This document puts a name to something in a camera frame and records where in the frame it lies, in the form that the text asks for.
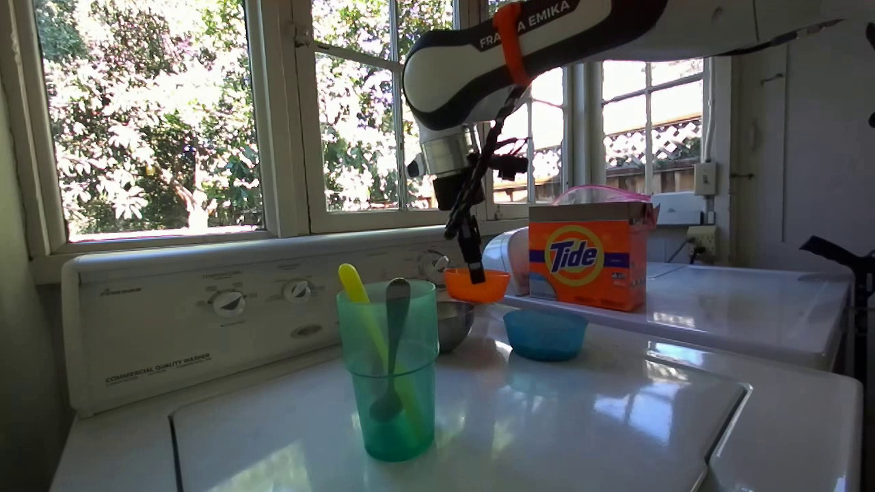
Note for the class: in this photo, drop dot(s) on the grey metal spoon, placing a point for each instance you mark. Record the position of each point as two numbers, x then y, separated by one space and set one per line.
398 300

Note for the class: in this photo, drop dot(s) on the orange plastic bowl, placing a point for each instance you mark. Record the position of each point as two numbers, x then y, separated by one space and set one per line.
488 290

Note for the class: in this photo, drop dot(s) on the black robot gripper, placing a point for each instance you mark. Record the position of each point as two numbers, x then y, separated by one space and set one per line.
459 193

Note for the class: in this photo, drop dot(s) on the washer control knob right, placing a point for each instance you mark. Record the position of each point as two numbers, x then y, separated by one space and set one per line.
432 266

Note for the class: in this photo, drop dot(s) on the white wall outlet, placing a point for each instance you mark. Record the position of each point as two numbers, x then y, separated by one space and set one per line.
705 180

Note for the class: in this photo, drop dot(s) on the washer control knob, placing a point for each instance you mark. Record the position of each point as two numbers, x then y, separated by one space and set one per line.
228 301
296 290
432 266

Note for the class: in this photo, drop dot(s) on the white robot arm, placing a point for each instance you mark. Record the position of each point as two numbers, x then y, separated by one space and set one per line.
463 84

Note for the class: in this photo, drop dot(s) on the yellow plastic spoon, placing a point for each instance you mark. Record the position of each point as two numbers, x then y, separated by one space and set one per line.
354 286

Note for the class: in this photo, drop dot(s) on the orange Tide detergent box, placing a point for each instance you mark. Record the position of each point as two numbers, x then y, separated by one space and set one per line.
592 255

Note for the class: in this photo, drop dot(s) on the washer control knob left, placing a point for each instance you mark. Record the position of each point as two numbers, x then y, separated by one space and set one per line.
228 301

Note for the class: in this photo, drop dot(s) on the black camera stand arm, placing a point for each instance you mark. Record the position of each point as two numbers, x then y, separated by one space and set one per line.
861 270

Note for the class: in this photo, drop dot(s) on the white dryer machine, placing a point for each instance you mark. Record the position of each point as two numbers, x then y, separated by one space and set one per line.
779 316

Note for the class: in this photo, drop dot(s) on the blue plastic bowl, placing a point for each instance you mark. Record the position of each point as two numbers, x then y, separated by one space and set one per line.
545 334

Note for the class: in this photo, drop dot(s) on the washer control knob middle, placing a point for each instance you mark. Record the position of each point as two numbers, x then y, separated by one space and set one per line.
296 290

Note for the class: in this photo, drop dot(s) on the silver metal bowl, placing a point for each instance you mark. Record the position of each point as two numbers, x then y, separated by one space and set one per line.
454 322

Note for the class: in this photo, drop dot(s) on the white washing machine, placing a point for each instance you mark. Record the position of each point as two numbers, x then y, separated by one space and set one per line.
171 398

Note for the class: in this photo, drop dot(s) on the white window frame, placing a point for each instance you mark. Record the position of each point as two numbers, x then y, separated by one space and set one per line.
197 122

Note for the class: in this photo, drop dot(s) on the green translucent plastic cup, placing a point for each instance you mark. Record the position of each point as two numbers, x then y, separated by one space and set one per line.
418 354

